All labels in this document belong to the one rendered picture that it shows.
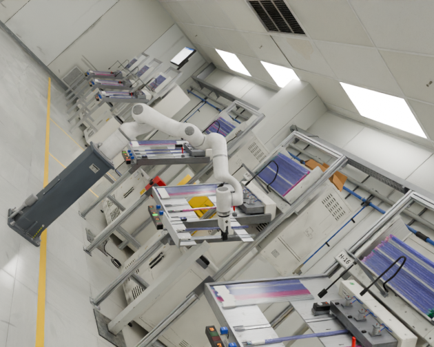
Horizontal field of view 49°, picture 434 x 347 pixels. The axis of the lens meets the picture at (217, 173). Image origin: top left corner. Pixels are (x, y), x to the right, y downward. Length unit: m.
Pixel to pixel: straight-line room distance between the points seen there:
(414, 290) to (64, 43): 10.17
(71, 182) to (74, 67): 8.65
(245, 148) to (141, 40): 7.38
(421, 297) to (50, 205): 2.18
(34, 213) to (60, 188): 0.23
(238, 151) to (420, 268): 2.66
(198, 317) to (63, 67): 8.87
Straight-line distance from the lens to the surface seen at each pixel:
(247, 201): 3.43
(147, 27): 11.80
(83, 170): 3.12
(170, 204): 3.47
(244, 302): 2.40
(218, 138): 2.88
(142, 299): 3.08
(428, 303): 2.37
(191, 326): 3.61
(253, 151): 4.81
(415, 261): 2.53
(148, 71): 9.14
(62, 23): 11.61
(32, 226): 3.23
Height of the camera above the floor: 1.11
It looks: 1 degrees up
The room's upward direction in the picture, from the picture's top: 47 degrees clockwise
